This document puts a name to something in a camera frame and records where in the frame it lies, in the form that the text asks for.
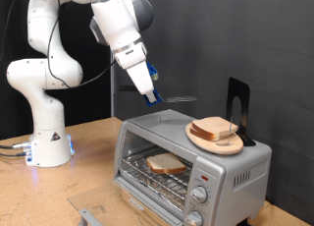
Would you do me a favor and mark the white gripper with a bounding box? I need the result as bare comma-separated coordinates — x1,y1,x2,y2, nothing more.
113,42,158,104

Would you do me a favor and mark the thin metal wire stand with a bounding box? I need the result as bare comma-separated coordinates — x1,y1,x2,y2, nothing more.
225,116,236,146

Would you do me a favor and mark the metal wire oven rack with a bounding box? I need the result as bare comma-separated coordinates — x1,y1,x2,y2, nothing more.
121,146,194,204

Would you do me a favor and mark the slotted wooden box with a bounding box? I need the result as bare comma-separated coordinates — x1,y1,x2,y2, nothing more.
121,188,165,226

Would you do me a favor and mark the silver toaster oven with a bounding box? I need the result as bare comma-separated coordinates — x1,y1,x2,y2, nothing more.
112,108,273,226

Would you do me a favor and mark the silver oven knob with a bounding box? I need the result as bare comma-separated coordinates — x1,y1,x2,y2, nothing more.
185,209,204,226
190,185,209,204

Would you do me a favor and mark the black metal bookend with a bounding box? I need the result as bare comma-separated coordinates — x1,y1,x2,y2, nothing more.
225,77,257,147

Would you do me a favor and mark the vertical metal pole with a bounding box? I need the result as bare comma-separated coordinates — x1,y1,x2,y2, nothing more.
109,50,116,118

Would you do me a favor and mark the long black arm cable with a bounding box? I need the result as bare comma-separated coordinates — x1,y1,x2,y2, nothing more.
46,0,117,88

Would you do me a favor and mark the base cable with silver connector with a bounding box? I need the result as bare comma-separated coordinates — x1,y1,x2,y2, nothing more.
0,141,32,150

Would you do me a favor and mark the white bread slice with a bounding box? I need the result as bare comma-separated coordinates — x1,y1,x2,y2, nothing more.
145,152,187,175
190,116,239,140
189,127,218,142

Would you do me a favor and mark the round wooden plate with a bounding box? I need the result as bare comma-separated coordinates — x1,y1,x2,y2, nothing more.
184,122,244,156

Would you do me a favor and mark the black base cable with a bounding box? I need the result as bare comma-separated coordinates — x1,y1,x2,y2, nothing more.
0,150,28,158

